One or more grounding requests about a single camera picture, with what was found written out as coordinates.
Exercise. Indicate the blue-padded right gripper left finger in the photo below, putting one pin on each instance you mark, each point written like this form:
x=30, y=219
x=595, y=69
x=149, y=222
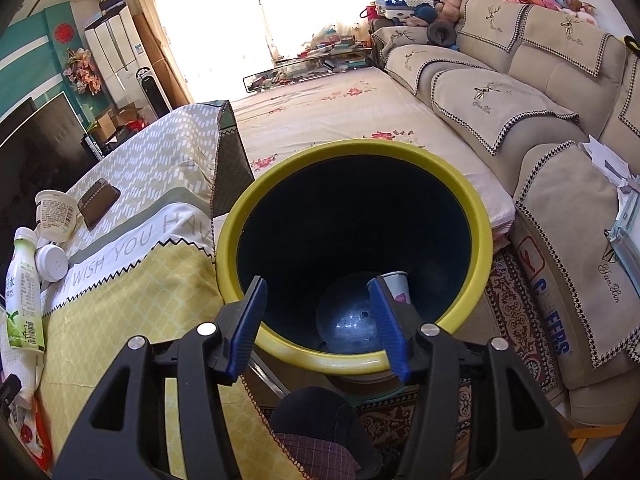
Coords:
x=246, y=327

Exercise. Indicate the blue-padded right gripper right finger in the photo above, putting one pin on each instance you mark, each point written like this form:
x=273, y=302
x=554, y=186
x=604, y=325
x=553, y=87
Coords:
x=515, y=433

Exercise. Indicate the green label drink bottle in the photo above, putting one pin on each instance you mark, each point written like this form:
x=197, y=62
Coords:
x=23, y=305

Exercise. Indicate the white paper cup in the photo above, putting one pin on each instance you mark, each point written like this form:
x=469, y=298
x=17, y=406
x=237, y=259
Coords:
x=397, y=284

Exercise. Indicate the white instant noodle bowl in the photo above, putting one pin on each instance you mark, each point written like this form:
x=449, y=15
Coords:
x=56, y=216

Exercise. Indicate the yellow-rimmed black trash bin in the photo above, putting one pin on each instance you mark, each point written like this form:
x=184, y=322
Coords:
x=320, y=225

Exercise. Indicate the patterned yellow grey tablecloth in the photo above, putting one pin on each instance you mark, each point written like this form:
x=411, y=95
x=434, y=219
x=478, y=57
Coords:
x=148, y=268

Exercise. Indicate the white round lid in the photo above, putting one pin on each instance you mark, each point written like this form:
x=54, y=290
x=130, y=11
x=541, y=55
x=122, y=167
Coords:
x=51, y=263

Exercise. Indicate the brown leather wallet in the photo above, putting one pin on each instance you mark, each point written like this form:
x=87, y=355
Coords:
x=95, y=203

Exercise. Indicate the papers on sofa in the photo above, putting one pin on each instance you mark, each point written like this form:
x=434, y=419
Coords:
x=611, y=165

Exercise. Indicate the black flat screen television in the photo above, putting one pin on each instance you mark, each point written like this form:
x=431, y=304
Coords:
x=46, y=151

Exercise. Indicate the white tower fan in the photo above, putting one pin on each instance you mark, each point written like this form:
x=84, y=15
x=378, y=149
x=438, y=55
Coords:
x=153, y=91

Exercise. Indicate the beige sectional sofa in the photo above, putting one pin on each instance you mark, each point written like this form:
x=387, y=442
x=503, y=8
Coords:
x=525, y=87

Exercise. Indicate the floral beige floor mattress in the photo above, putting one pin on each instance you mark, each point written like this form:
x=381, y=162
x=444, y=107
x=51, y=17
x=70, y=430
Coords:
x=363, y=104

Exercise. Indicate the artificial flower bouquet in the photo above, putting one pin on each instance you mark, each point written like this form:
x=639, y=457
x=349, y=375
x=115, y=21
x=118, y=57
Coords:
x=81, y=72

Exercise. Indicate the white tall cabinet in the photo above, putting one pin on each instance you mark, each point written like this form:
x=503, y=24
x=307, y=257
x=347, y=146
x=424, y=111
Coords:
x=118, y=53

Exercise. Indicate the low rack of books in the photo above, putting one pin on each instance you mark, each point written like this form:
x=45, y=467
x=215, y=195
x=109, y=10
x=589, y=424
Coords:
x=326, y=59

